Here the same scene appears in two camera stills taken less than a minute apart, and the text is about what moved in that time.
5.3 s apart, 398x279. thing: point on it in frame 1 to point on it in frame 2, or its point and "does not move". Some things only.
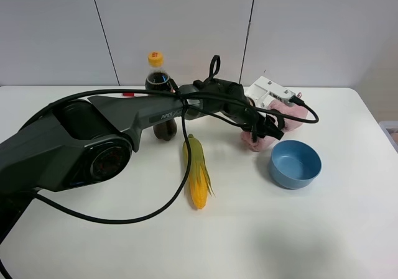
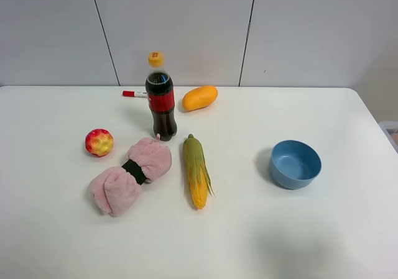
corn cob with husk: x=200 y=178 does not move
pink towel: x=294 y=116 to x=115 y=189
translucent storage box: x=390 y=128 does not move
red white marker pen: x=129 y=94 does not move
